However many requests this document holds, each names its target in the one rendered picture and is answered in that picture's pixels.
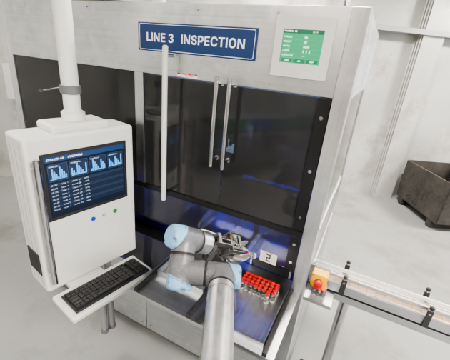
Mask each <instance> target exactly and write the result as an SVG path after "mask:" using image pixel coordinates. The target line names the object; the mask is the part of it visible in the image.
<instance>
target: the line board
mask: <svg viewBox="0 0 450 360"><path fill-rule="evenodd" d="M138 33H139V50H146V51H160V52H162V46H163V45H167V46H168V53H174V54H188V55H195V56H209V57H216V58H224V59H237V60H244V61H255V59H256V48H257V41H258V35H259V28H249V27H236V26H209V25H196V24H170V23H156V22H143V21H138Z"/></svg>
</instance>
